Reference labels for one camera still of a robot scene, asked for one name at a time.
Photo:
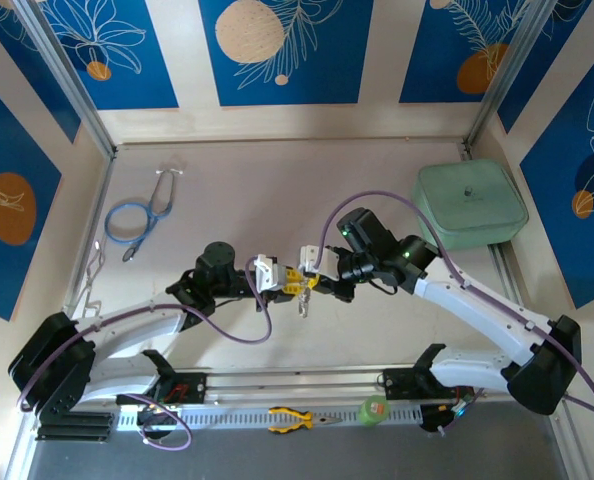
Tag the aluminium mounting rail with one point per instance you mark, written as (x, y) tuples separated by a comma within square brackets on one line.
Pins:
[(287, 382)]

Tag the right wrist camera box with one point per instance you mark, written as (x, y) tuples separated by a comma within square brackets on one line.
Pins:
[(309, 257)]

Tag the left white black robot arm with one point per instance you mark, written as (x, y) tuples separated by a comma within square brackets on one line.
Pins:
[(137, 325)]

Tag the green tape roll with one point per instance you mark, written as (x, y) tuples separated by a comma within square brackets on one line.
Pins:
[(374, 412)]

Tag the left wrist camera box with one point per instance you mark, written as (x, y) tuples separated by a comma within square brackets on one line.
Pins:
[(266, 272)]

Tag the aluminium frame post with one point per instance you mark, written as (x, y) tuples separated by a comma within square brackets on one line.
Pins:
[(507, 65), (67, 75)]

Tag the black profile block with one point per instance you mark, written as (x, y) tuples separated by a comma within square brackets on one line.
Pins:
[(97, 430)]

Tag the blue stethoscope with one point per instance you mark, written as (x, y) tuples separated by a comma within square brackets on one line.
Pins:
[(151, 212)]

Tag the silver metal forceps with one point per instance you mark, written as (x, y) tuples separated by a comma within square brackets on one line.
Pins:
[(97, 246)]

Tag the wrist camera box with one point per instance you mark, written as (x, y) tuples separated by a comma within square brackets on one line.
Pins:
[(309, 257), (266, 272)]

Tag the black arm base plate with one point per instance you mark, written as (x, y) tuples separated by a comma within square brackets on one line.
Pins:
[(194, 387), (397, 385)]

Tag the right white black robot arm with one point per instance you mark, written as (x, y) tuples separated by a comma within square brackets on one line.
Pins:
[(477, 310)]

